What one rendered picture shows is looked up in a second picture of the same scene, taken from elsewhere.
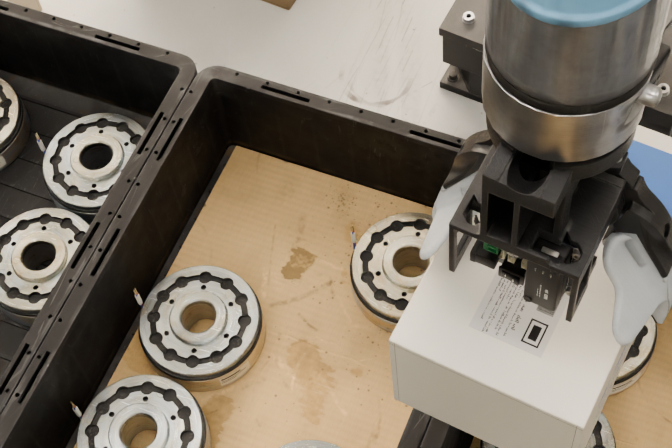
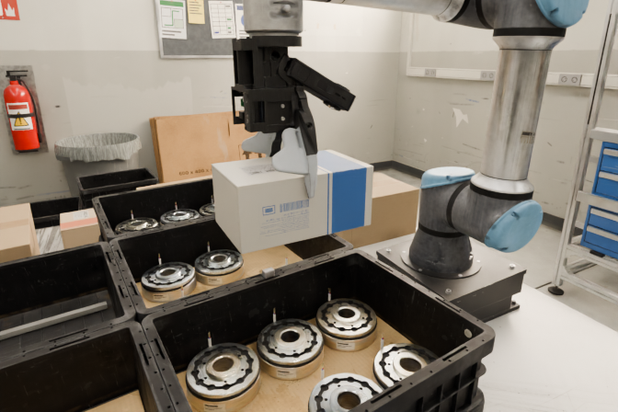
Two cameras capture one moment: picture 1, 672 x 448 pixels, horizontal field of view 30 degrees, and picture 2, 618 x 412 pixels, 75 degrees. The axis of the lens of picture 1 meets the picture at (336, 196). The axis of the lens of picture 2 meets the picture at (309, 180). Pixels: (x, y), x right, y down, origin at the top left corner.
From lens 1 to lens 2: 0.66 m
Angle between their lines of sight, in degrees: 46
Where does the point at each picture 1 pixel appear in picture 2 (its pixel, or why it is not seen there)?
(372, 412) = not seen: hidden behind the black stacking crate
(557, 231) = (254, 81)
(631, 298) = (288, 154)
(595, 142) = (260, 17)
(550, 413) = (233, 182)
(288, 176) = (288, 253)
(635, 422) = (338, 363)
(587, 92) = not seen: outside the picture
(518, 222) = (237, 63)
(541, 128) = (246, 8)
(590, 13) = not seen: outside the picture
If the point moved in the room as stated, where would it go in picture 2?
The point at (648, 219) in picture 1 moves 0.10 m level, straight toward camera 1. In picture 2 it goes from (301, 113) to (227, 120)
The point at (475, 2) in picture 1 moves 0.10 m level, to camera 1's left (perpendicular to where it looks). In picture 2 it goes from (394, 249) to (358, 241)
